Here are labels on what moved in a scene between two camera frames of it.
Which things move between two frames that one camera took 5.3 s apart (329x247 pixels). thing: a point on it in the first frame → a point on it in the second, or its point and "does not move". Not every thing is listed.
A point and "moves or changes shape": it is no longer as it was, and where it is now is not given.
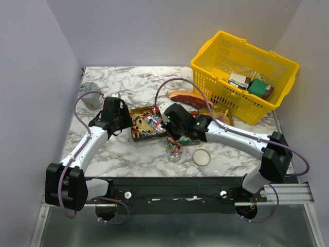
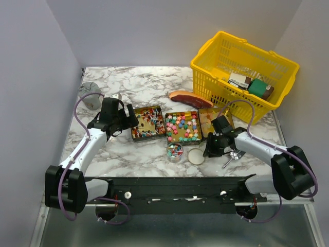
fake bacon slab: (190, 98) does not move
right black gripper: (177, 137) → (210, 150)
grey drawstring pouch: (92, 101) does not move
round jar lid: (201, 157) moves or changes shape
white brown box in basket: (239, 80) does not move
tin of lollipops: (141, 130) does not move
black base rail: (208, 195) does not move
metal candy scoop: (156, 123) → (235, 155)
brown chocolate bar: (269, 89) does not move
